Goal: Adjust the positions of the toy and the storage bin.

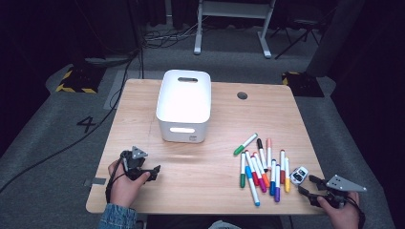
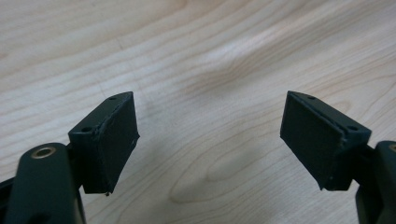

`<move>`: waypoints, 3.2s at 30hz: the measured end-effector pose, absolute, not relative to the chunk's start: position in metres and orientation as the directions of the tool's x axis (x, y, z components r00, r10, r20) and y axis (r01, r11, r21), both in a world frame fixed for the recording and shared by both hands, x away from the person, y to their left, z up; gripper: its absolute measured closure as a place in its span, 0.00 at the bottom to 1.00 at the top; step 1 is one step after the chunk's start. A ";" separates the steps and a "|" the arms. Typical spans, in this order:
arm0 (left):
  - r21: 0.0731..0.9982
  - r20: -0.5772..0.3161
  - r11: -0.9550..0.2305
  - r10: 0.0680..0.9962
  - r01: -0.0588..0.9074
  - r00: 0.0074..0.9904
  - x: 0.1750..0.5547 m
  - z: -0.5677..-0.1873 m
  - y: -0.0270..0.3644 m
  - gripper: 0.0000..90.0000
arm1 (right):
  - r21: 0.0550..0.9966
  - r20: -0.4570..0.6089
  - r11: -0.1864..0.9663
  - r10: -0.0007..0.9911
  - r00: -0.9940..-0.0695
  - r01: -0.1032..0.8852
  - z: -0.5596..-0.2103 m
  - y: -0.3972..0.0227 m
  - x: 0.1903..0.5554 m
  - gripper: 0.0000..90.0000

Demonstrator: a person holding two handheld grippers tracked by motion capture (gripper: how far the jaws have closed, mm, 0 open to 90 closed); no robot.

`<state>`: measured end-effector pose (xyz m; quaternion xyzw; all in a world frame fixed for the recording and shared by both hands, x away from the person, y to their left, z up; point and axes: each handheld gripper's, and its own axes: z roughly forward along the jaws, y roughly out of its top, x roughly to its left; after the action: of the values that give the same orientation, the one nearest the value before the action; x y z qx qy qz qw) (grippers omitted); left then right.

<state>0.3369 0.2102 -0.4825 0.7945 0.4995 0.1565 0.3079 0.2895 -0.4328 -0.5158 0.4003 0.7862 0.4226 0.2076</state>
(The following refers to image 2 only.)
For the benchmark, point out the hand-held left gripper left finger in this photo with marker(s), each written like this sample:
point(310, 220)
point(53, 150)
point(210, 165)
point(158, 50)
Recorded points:
point(102, 146)

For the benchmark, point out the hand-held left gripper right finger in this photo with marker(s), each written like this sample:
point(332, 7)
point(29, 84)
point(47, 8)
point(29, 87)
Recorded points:
point(320, 140)

